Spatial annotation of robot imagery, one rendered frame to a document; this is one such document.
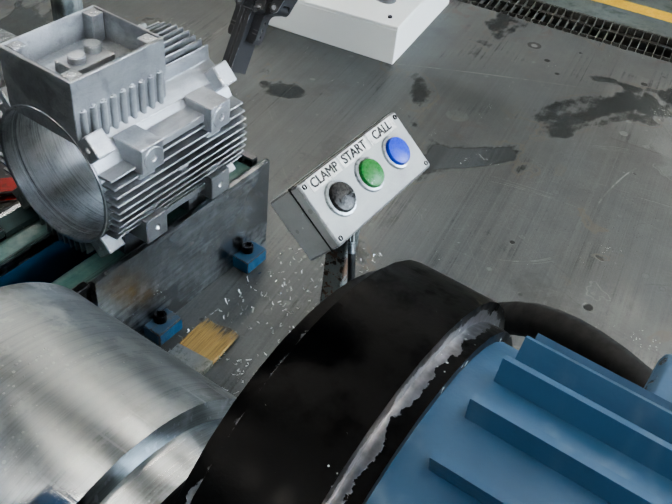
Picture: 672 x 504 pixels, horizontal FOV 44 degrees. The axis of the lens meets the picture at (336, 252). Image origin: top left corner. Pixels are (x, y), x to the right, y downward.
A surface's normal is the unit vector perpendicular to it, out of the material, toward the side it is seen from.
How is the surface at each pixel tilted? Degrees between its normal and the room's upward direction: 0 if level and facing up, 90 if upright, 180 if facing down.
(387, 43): 90
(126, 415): 9
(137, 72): 90
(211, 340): 2
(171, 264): 90
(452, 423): 5
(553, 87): 0
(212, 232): 90
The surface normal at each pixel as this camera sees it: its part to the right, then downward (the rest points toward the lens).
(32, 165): 0.76, 0.04
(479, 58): 0.09, -0.74
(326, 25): -0.43, 0.58
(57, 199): 0.47, -0.44
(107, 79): 0.81, 0.44
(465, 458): -0.04, -0.60
